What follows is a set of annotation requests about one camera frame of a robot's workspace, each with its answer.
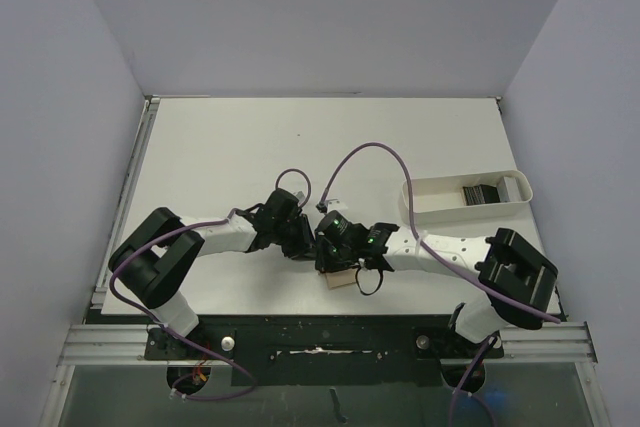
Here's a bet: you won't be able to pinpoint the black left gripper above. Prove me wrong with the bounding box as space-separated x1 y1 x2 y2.
272 212 320 260

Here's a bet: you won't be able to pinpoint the beige card holder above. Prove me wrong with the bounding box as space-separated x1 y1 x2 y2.
323 269 356 290

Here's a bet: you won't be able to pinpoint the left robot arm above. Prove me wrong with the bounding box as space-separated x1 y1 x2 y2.
108 188 315 358

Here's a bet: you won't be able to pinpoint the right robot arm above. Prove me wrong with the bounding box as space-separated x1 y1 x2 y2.
315 211 558 356

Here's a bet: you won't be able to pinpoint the black cards in tray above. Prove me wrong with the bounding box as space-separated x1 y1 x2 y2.
462 184 501 206

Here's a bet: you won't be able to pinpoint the white plastic tray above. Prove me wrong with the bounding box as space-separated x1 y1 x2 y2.
399 170 534 225

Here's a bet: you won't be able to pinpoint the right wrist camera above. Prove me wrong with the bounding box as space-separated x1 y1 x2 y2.
316 198 348 214

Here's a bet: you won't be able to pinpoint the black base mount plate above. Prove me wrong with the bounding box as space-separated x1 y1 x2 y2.
144 315 479 386

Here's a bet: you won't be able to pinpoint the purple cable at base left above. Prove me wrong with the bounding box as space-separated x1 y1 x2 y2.
154 326 259 402

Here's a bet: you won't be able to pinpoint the purple cable at base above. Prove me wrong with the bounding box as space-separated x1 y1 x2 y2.
154 326 259 402
447 334 499 427

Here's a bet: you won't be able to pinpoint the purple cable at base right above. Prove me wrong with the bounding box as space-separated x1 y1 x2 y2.
447 334 499 427

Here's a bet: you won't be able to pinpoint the aluminium table frame rail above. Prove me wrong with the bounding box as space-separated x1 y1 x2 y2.
89 96 161 311

